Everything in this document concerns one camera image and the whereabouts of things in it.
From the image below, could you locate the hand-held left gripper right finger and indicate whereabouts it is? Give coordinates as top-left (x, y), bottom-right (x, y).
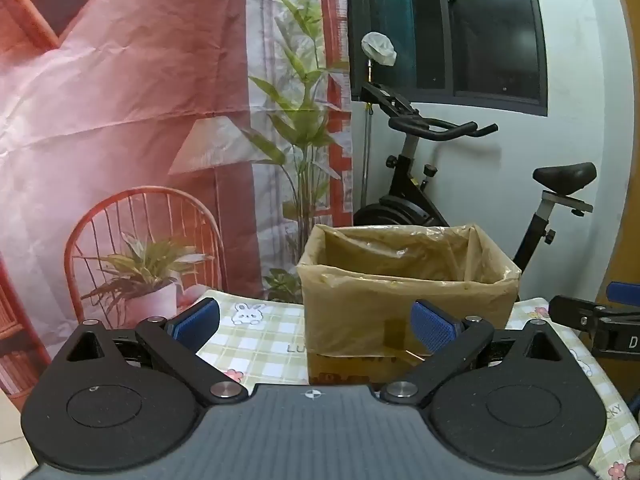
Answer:
top-left (378, 299), bottom-right (576, 407)

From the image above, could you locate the thin metal pole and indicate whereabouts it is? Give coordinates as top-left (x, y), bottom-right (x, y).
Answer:
top-left (366, 57), bottom-right (375, 211)

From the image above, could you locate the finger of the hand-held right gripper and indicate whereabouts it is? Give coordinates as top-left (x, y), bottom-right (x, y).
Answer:
top-left (606, 281), bottom-right (640, 307)
top-left (548, 296), bottom-right (640, 332)

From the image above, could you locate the brown wooden door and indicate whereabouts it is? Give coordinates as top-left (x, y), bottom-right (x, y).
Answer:
top-left (612, 0), bottom-right (640, 281)

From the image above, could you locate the cardboard box with plastic liner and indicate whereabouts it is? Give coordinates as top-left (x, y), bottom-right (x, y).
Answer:
top-left (297, 223), bottom-right (522, 386)

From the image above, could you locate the dark framed window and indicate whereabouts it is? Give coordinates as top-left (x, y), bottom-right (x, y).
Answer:
top-left (346, 0), bottom-right (548, 118)

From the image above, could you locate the green checked tablecloth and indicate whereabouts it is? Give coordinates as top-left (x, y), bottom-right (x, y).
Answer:
top-left (192, 287), bottom-right (640, 480)

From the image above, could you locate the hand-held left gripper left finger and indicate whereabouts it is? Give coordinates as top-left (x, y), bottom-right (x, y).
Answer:
top-left (50, 297), bottom-right (249, 407)

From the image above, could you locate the black exercise bike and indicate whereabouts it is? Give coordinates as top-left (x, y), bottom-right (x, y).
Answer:
top-left (352, 81), bottom-right (598, 273)

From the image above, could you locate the white plastic cover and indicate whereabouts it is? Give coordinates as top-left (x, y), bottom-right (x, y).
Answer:
top-left (361, 31), bottom-right (398, 67)

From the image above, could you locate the printed backdrop cloth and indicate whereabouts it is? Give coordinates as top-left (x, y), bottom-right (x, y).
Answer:
top-left (0, 0), bottom-right (354, 461)

